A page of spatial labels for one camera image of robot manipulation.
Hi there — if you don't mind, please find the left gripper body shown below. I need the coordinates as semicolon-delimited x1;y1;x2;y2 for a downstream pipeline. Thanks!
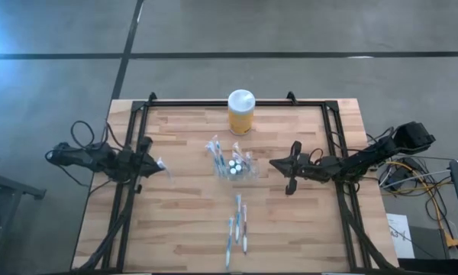
115;136;153;194

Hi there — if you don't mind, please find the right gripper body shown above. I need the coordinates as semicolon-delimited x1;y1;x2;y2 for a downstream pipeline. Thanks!
285;140;330;196

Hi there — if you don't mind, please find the clear acrylic organizer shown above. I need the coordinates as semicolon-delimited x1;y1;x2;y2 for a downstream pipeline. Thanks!
212;156;261;181

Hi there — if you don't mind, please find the yellow white wipes canister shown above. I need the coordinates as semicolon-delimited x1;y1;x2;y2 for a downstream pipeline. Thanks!
227;89;256;136

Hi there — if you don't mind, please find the black metal stand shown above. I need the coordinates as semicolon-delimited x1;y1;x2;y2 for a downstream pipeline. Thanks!
0;167;47;275

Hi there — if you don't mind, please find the white paper sheet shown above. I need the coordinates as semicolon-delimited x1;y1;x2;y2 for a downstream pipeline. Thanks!
386;212;416;260

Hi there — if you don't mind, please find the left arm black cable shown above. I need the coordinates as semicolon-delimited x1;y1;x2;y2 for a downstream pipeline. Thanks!
69;120;114;154

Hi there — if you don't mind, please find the black aluminium table frame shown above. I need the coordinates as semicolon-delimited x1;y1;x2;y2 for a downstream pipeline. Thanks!
74;91;396;274

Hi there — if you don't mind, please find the white cable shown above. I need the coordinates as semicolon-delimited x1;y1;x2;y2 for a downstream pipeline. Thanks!
404;170;451;183

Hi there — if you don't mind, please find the yellow cable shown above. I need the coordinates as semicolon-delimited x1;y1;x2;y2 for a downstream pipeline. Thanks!
389;160;458;249

